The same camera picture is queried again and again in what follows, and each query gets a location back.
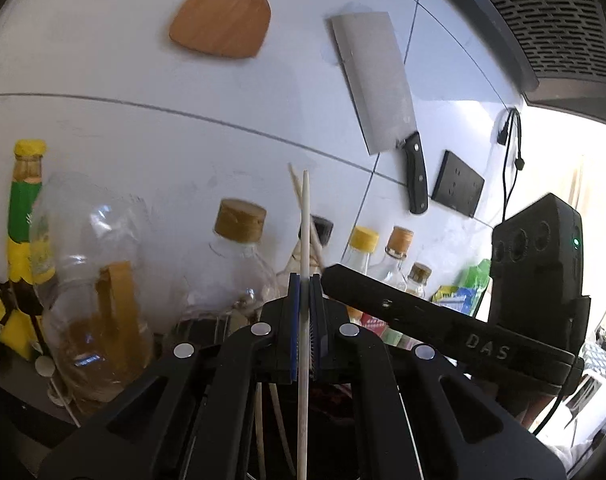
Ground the green label oil bottle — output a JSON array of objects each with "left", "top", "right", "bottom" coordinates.
[{"left": 406, "top": 262, "right": 432, "bottom": 299}]

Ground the green label sauce bottle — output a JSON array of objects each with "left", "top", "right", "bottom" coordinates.
[{"left": 5, "top": 138, "right": 57, "bottom": 321}]

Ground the yellow cap clear bottle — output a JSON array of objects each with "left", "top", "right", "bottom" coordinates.
[{"left": 341, "top": 226, "right": 379, "bottom": 274}]

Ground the black wall socket panel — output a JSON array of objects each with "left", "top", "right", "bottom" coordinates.
[{"left": 431, "top": 151, "right": 484, "bottom": 218}]

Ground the person right hand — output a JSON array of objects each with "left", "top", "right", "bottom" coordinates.
[{"left": 496, "top": 388, "right": 556, "bottom": 429}]

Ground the clear jug gold cap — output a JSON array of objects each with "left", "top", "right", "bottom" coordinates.
[{"left": 174, "top": 198, "right": 279, "bottom": 336}]

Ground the blue white sugar bag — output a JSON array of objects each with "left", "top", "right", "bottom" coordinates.
[{"left": 430, "top": 285, "right": 478, "bottom": 316}]

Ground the gold cap red label bottle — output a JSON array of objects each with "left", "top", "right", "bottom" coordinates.
[{"left": 368, "top": 226, "right": 414, "bottom": 292}]

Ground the wooden chopstick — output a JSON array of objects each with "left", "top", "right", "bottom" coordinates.
[
  {"left": 288, "top": 164, "right": 325, "bottom": 271},
  {"left": 297, "top": 170, "right": 311, "bottom": 480}
]

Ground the dark cylindrical utensil holder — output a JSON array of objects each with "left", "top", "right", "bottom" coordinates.
[{"left": 171, "top": 314, "right": 304, "bottom": 480}]

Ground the steel cleaver black handle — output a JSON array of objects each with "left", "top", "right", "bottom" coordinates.
[{"left": 330, "top": 12, "right": 429, "bottom": 214}]

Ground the wooden spatula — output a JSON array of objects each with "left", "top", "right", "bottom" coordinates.
[{"left": 169, "top": 0, "right": 271, "bottom": 58}]

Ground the large oil jug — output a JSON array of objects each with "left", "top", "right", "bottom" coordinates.
[{"left": 30, "top": 172, "right": 153, "bottom": 414}]

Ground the black cap sauce bottle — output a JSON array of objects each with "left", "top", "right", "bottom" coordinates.
[{"left": 277, "top": 213, "right": 336, "bottom": 291}]

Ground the black range hood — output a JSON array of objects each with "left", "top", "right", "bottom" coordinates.
[{"left": 451, "top": 0, "right": 606, "bottom": 124}]

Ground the green packet bag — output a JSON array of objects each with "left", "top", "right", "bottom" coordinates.
[{"left": 458, "top": 259, "right": 491, "bottom": 301}]

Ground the black power cable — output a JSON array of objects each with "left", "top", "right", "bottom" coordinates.
[{"left": 496, "top": 106, "right": 527, "bottom": 224}]

